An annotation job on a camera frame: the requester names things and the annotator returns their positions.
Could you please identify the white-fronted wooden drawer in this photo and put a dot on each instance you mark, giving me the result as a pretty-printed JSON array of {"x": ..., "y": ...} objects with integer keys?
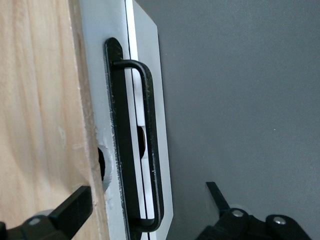
[{"x": 97, "y": 75}]

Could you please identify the wooden drawer cabinet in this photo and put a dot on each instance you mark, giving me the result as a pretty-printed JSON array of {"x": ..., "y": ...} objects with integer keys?
[{"x": 37, "y": 100}]

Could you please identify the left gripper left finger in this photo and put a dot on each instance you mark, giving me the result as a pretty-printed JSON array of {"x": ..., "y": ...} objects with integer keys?
[{"x": 62, "y": 215}]

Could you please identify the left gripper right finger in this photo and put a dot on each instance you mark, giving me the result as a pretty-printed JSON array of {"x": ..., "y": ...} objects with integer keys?
[{"x": 240, "y": 225}]

